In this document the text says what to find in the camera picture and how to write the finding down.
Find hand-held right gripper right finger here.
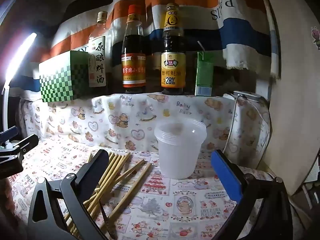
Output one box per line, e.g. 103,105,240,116
211,149,293,240

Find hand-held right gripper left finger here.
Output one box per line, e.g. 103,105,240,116
27,149,118,240

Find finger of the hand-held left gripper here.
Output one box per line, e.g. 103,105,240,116
0,126,19,143
0,133,39,179

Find bunch of bamboo chopsticks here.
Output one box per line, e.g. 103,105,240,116
64,151,152,238

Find translucent plastic cup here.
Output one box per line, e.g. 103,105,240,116
154,119,207,180

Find white bear heart printed cloth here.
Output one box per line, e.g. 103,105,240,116
19,92,272,160

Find green checkered box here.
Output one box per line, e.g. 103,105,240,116
38,50,90,103

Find white LED desk lamp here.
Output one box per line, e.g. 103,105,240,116
0,32,37,137

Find green drink carton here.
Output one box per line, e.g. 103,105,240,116
194,51,215,97

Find clear cooking wine bottle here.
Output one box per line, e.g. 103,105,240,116
87,11,113,95

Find dark sauce bottle red cap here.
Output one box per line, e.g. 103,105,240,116
121,4,147,95

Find dark sauce bottle yellow label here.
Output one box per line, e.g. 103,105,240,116
161,3,187,95

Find white cable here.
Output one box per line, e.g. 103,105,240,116
222,94,247,155

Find cartoon wall sticker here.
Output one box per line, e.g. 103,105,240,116
311,26,320,50

